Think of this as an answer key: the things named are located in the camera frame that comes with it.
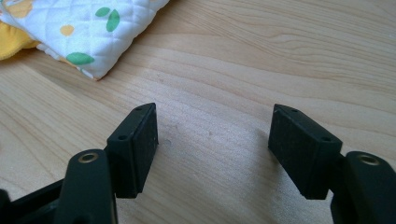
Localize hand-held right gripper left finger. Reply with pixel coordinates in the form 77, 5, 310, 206
104, 102, 160, 200

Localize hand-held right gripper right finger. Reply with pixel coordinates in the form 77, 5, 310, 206
267, 104, 344, 201

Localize white quilted cloth green leaves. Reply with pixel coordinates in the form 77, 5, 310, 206
0, 0, 171, 80

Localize yellow cloth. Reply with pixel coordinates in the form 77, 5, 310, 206
0, 21, 40, 62

